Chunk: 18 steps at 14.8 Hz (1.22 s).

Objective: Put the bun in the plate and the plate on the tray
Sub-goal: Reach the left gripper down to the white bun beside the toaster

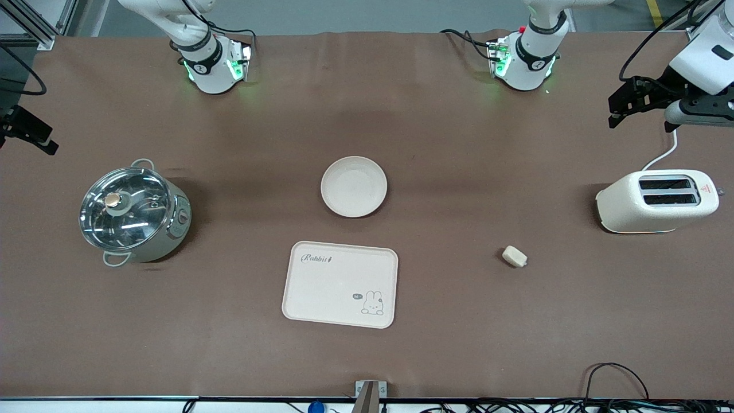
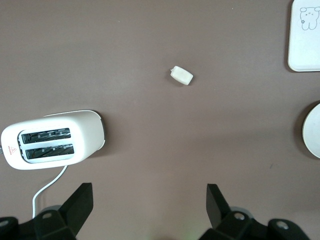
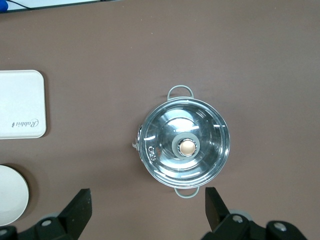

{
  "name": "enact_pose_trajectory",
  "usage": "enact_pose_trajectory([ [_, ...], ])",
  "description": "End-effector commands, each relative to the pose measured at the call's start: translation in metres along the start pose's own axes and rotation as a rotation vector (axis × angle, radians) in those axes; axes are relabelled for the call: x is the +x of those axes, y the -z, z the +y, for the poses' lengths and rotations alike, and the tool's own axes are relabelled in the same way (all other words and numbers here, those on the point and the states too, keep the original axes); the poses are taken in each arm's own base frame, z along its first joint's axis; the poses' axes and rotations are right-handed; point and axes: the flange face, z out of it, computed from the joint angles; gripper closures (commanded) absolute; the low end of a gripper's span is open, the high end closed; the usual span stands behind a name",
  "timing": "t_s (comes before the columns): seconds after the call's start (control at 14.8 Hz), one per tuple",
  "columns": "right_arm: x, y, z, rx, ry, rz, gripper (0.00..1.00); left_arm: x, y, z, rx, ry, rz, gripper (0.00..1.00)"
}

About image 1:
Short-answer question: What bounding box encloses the round cream plate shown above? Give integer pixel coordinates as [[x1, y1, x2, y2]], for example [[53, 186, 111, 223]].
[[321, 156, 388, 219]]

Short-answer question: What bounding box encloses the cream rabbit print tray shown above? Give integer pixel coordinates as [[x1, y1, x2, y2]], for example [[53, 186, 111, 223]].
[[282, 241, 399, 329]]

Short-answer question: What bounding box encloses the cream two-slot toaster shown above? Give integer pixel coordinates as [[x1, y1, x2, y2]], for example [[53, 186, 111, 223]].
[[595, 169, 724, 234]]

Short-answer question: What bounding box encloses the glass pot lid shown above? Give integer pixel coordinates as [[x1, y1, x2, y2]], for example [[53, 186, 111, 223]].
[[79, 167, 171, 251]]

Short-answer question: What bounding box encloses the steel pot with glass lid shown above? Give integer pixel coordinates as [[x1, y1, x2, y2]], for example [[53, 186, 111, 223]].
[[79, 159, 192, 267]]

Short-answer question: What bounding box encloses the brown table cover cloth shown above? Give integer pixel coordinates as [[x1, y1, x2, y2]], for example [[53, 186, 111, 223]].
[[0, 29, 734, 400]]

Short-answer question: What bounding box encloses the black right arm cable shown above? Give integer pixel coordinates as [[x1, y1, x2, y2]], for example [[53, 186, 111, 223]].
[[0, 45, 48, 96]]

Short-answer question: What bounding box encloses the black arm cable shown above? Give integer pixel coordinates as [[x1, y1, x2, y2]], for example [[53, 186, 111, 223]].
[[0, 45, 48, 96], [618, 0, 707, 82]]

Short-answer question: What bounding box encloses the white toaster power cord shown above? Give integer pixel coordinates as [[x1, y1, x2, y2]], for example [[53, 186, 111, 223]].
[[641, 129, 678, 172]]

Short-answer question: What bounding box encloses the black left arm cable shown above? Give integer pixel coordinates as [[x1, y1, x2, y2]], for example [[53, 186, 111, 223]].
[[618, 0, 707, 82]]

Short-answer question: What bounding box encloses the aluminium frame profile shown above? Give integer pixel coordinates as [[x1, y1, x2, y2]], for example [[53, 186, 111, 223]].
[[0, 0, 78, 51]]

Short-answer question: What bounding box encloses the black left base cable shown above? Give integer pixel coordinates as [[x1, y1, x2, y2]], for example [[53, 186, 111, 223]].
[[440, 29, 495, 59]]

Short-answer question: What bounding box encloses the black base cable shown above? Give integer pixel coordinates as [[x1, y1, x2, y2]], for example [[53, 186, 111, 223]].
[[440, 29, 495, 59], [182, 0, 257, 58]]

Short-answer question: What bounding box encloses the black right base cable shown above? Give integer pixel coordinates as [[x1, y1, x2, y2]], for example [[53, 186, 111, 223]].
[[182, 0, 257, 58]]

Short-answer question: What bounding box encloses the black looped floor cable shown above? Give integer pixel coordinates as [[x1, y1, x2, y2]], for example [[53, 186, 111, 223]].
[[585, 363, 650, 402]]

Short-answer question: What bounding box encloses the black cable bundle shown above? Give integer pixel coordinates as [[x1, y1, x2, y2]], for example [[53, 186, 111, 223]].
[[459, 398, 734, 413]]

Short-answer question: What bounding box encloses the metal table edge bracket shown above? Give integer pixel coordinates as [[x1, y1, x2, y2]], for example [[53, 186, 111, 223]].
[[354, 380, 387, 413]]

